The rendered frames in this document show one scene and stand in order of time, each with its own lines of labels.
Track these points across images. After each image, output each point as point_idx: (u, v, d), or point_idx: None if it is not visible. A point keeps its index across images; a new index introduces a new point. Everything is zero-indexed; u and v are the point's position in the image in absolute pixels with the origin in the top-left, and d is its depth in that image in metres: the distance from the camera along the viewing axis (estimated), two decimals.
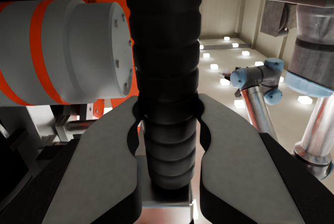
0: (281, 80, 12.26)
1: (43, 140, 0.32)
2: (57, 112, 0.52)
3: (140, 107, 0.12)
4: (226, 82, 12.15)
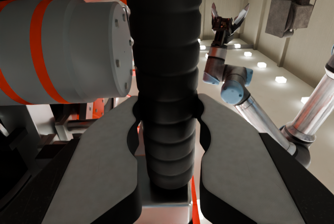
0: (284, 81, 12.26)
1: (43, 139, 0.32)
2: (57, 111, 0.52)
3: (140, 107, 0.12)
4: None
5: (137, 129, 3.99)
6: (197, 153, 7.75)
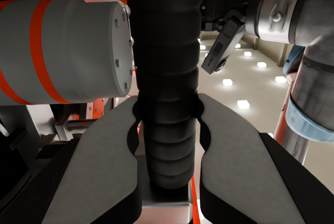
0: (284, 81, 12.26)
1: (43, 139, 0.32)
2: (57, 111, 0.52)
3: (140, 107, 0.12)
4: (229, 83, 12.15)
5: (137, 129, 3.99)
6: (197, 153, 7.75)
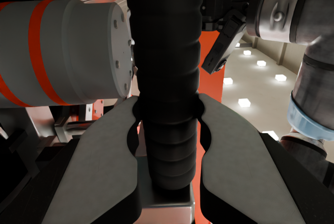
0: (284, 79, 12.33)
1: (42, 141, 0.32)
2: (56, 112, 0.52)
3: (140, 107, 0.12)
4: (229, 81, 12.21)
5: None
6: None
